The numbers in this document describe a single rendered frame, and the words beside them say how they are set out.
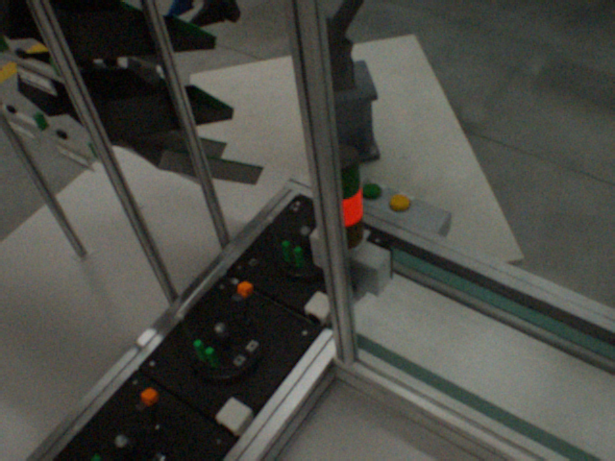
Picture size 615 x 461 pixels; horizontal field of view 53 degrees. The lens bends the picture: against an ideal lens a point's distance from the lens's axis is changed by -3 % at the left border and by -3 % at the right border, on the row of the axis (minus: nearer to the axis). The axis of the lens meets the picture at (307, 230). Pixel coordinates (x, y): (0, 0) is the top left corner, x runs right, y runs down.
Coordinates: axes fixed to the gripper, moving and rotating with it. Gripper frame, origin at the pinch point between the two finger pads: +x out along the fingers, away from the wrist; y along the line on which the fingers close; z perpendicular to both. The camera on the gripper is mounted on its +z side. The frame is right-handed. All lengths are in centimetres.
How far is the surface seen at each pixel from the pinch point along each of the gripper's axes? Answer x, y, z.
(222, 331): 43, 47, -17
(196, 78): -8, -40, -48
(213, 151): 14.3, 7.5, -25.8
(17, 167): 51, -173, -120
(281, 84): -21, -17, -52
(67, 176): 37, -145, -124
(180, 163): 24.7, 20.2, -8.5
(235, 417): 52, 58, -20
